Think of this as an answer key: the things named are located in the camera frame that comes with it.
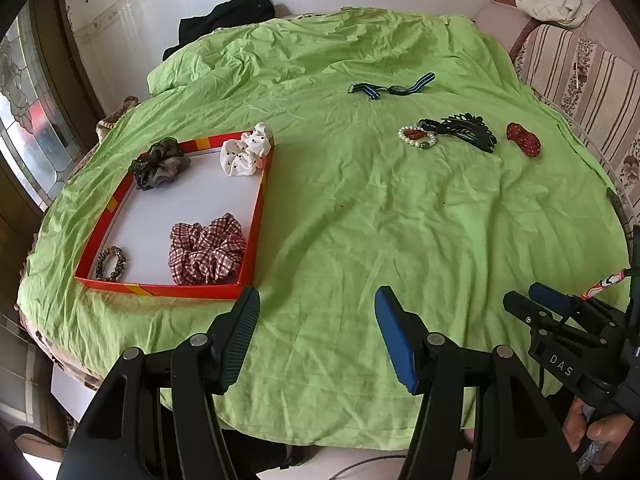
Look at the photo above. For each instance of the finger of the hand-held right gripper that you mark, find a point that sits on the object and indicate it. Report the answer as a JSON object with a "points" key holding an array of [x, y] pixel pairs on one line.
{"points": [[525, 310], [550, 296]]}

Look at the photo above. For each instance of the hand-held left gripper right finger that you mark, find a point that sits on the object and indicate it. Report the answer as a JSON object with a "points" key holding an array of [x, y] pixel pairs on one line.
{"points": [[395, 340]]}

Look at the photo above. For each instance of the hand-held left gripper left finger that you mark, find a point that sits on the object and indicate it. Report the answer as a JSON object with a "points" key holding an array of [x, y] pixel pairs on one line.
{"points": [[241, 340]]}

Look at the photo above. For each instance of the red cardboard tray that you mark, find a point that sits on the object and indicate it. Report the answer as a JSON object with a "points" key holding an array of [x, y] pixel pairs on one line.
{"points": [[175, 195]]}

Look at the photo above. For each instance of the red dotted scrunchie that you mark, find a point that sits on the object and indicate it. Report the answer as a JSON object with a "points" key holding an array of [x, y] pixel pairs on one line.
{"points": [[522, 139]]}

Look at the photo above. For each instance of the black hair clip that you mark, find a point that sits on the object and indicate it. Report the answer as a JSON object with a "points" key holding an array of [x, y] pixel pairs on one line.
{"points": [[475, 132]]}

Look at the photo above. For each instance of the person's right hand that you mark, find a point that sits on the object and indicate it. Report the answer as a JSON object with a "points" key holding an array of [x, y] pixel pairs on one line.
{"points": [[600, 430]]}

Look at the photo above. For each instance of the red plaid scrunchie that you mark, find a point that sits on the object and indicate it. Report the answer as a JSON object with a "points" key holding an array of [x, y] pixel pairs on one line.
{"points": [[205, 250]]}

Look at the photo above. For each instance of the green bed blanket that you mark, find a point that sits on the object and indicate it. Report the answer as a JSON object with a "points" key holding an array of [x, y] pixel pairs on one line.
{"points": [[350, 210]]}

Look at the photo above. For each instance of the white dotted scrunchie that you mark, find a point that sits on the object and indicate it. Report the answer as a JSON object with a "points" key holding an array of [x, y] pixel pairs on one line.
{"points": [[245, 155]]}

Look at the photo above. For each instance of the grey green scrunchie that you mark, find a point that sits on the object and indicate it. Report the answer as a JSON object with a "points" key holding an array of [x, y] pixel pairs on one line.
{"points": [[160, 165]]}

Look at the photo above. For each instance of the striped floral sofa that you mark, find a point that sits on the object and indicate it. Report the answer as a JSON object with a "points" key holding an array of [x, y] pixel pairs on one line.
{"points": [[575, 75]]}

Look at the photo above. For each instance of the brown patterned bedspread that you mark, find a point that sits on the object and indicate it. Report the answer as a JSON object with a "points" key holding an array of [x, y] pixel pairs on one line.
{"points": [[112, 117]]}

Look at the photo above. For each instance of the stained glass window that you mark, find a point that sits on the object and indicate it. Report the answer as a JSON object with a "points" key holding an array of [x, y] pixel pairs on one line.
{"points": [[30, 110]]}

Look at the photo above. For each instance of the black cloth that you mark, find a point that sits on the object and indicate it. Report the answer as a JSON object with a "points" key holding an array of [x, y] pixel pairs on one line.
{"points": [[225, 20]]}

